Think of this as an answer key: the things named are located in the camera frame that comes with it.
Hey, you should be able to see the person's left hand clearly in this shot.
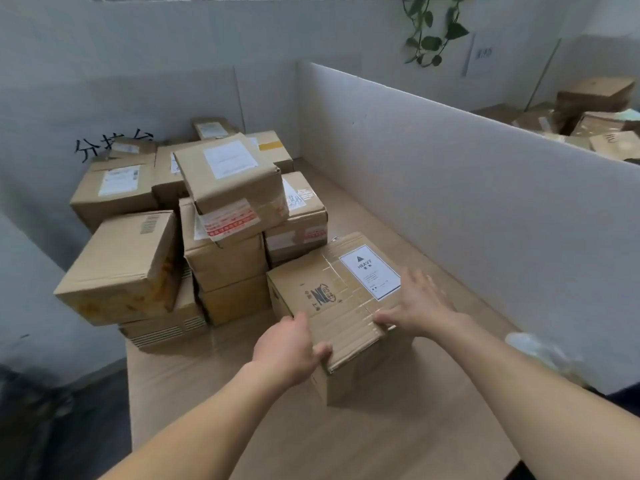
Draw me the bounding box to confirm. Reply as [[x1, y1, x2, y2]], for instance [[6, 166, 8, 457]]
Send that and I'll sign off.
[[249, 312, 333, 391]]

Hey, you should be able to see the person's right hand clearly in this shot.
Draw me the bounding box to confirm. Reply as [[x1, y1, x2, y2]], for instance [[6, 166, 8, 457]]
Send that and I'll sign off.
[[372, 267, 473, 341]]

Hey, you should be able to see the large labelled cardboard box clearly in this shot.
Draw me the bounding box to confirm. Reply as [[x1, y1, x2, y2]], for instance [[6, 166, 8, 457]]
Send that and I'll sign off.
[[266, 232, 417, 407]]

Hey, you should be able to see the pile of parcels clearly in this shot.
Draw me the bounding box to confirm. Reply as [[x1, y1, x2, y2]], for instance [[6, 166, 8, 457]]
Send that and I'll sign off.
[[53, 117, 329, 351]]

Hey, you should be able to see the person's right forearm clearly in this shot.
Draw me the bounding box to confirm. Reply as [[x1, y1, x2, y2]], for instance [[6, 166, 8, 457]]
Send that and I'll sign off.
[[439, 314, 640, 480]]

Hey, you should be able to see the person's left forearm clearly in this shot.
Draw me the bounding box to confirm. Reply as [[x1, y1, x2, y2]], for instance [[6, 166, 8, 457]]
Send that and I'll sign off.
[[99, 359, 301, 480]]

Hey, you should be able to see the white partition board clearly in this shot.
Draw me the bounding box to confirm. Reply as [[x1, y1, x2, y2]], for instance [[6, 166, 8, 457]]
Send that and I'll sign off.
[[297, 61, 640, 395]]

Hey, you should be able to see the dark blue plastic bin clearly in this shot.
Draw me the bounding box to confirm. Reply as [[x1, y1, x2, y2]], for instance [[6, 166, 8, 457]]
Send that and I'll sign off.
[[585, 382, 640, 413]]

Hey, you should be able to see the green potted trailing plant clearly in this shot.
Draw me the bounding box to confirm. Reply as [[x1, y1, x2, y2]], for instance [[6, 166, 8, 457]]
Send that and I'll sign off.
[[402, 0, 471, 68]]

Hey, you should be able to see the heap of brown cartons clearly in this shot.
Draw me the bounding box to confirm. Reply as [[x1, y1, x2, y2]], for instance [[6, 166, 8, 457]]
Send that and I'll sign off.
[[509, 76, 640, 163]]

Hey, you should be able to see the white paper wall notice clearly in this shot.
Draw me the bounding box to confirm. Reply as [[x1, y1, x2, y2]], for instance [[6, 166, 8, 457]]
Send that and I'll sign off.
[[462, 32, 496, 78]]

